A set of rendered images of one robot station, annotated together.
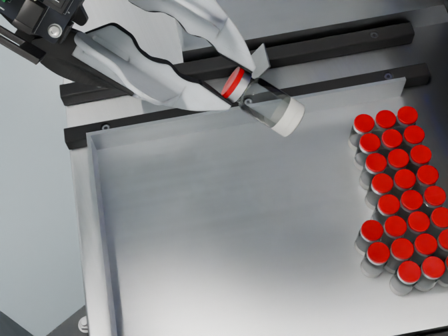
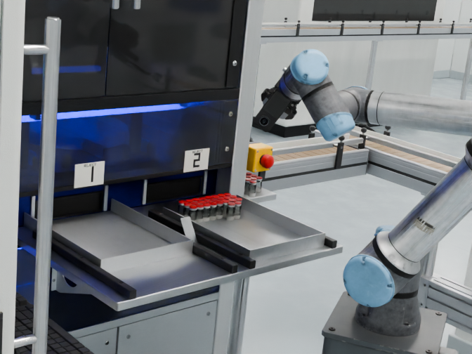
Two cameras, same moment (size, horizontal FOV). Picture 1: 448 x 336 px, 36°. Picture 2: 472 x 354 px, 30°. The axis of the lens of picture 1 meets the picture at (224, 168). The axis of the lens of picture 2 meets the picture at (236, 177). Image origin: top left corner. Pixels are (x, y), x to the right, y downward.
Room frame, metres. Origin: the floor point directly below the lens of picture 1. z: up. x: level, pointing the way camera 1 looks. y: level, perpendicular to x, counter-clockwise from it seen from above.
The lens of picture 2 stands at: (1.58, 1.64, 1.65)
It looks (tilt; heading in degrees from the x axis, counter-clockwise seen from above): 16 degrees down; 232
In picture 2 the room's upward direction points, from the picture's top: 6 degrees clockwise
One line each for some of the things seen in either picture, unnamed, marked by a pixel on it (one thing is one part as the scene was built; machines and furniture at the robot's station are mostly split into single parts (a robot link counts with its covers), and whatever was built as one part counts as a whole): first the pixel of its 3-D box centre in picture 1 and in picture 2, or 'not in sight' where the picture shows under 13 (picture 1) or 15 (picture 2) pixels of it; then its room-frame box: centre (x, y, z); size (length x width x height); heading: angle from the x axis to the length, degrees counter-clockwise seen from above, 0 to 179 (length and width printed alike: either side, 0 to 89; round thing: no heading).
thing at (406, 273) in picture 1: (382, 202); (215, 210); (0.25, -0.15, 0.91); 0.18 x 0.02 x 0.05; 5
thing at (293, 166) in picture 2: not in sight; (287, 158); (-0.25, -0.47, 0.92); 0.69 x 0.16 x 0.16; 6
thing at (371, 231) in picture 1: (369, 238); (230, 211); (0.22, -0.13, 0.91); 0.02 x 0.02 x 0.05
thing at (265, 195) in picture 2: not in sight; (245, 192); (0.01, -0.34, 0.87); 0.14 x 0.13 x 0.02; 96
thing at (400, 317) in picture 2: not in sight; (390, 302); (0.12, 0.38, 0.84); 0.15 x 0.15 x 0.10
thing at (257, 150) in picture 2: not in sight; (255, 156); (0.02, -0.30, 1.00); 0.08 x 0.07 x 0.07; 96
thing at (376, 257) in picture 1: (375, 260); (237, 210); (0.20, -0.13, 0.91); 0.02 x 0.02 x 0.05
